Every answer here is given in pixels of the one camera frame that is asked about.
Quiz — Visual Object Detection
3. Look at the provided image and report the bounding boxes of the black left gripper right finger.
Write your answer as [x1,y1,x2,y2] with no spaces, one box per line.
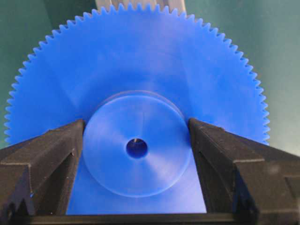
[188,118,300,225]

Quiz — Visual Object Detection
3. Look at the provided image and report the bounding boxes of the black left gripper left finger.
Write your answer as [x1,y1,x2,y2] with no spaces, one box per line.
[0,120,85,225]

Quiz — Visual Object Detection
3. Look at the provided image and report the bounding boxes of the large blue plastic gear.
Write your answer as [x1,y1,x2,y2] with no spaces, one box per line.
[5,6,269,214]

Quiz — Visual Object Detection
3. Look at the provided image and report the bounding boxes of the silver aluminium extrusion rail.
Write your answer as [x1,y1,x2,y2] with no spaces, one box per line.
[94,0,186,15]

